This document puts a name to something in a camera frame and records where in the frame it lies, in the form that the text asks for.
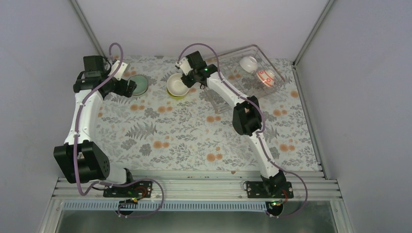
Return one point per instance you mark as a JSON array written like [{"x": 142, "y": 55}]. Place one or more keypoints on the beige bowl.
[{"x": 176, "y": 86}]

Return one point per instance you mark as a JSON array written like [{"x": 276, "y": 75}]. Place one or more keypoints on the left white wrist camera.
[{"x": 118, "y": 69}]

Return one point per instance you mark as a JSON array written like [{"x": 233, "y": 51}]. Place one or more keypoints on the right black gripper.
[{"x": 189, "y": 84}]

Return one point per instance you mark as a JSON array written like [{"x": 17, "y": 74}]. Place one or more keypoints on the aluminium mounting rail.
[{"x": 212, "y": 188}]

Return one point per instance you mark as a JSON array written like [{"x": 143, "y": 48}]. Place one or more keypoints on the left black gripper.
[{"x": 121, "y": 91}]

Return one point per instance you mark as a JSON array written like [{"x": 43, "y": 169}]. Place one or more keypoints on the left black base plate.
[{"x": 138, "y": 190}]

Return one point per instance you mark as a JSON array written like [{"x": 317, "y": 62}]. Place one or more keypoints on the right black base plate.
[{"x": 256, "y": 190}]

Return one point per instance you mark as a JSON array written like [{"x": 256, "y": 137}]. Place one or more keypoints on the white bowl red rim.
[{"x": 267, "y": 77}]

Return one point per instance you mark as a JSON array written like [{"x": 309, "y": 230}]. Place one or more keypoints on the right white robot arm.
[{"x": 247, "y": 119}]

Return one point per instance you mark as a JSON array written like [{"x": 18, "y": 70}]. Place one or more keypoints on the yellow bowl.
[{"x": 176, "y": 97}]

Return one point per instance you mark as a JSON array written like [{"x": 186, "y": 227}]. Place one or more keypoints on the floral table mat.
[{"x": 157, "y": 132}]

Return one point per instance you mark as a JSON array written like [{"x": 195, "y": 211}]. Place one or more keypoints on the plain white bowl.
[{"x": 249, "y": 64}]

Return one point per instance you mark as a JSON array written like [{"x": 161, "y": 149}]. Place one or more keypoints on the pale green pink-base bowl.
[{"x": 142, "y": 85}]

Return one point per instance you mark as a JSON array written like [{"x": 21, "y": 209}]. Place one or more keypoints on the wire dish rack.
[{"x": 248, "y": 83}]

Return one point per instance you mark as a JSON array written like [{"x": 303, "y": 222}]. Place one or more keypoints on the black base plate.
[
  {"x": 138, "y": 190},
  {"x": 256, "y": 190}
]

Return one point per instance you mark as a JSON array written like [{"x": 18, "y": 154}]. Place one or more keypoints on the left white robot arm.
[{"x": 80, "y": 158}]

